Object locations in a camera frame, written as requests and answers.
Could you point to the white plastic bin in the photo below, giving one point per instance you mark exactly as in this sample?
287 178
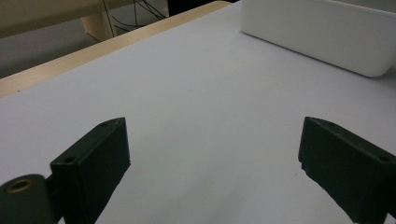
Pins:
311 31

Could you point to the light wooden desk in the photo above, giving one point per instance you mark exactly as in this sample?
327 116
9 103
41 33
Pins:
46 12

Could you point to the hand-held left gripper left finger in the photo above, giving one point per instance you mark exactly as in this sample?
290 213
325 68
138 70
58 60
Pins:
93 168

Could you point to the light wooden table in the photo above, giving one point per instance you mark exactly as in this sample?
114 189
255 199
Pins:
62 67

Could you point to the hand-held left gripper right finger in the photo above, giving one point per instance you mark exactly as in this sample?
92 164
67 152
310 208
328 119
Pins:
348 168

